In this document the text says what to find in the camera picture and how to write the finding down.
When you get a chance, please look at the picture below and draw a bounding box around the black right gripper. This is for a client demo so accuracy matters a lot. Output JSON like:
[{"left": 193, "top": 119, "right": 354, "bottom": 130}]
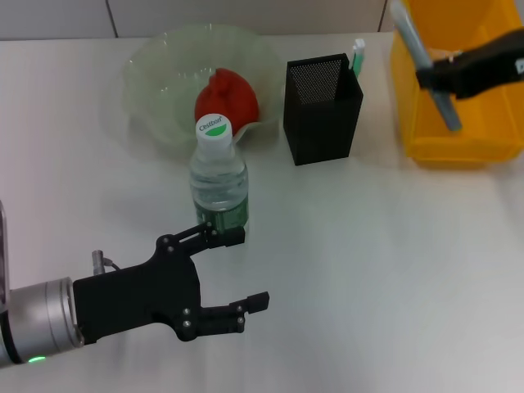
[{"left": 414, "top": 28, "right": 524, "bottom": 102}]

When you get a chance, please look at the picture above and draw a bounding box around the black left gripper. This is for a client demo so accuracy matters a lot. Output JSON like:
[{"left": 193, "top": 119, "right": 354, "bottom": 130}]
[{"left": 72, "top": 222, "right": 271, "bottom": 346}]

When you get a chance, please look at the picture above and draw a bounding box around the grey silver pen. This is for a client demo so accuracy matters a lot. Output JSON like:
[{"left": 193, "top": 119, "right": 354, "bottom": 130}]
[{"left": 391, "top": 0, "right": 463, "bottom": 132}]

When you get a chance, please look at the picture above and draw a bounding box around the mint green pen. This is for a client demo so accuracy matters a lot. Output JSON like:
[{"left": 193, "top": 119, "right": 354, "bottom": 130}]
[{"left": 347, "top": 38, "right": 367, "bottom": 81}]

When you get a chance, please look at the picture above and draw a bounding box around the clear green-label water bottle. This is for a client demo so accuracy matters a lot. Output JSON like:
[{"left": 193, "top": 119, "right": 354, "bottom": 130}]
[{"left": 188, "top": 114, "right": 250, "bottom": 237}]

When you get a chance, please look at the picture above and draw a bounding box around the red-orange fruit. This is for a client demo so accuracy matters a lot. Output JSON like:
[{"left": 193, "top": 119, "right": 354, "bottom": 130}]
[{"left": 194, "top": 67, "right": 261, "bottom": 132}]

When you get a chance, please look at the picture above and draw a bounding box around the black mesh pen holder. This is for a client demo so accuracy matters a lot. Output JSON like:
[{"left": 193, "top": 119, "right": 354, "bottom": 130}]
[{"left": 282, "top": 52, "right": 364, "bottom": 166}]

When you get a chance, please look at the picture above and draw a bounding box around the green glass fruit plate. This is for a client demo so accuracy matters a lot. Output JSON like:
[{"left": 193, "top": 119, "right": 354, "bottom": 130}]
[{"left": 122, "top": 23, "right": 283, "bottom": 148}]

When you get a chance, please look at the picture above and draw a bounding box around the yellow plastic bin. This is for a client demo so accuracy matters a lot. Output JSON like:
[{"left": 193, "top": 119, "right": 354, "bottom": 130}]
[{"left": 388, "top": 0, "right": 524, "bottom": 168}]

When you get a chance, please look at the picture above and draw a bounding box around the left gripper cable with connector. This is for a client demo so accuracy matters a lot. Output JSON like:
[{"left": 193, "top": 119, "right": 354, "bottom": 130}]
[{"left": 90, "top": 249, "right": 122, "bottom": 273}]

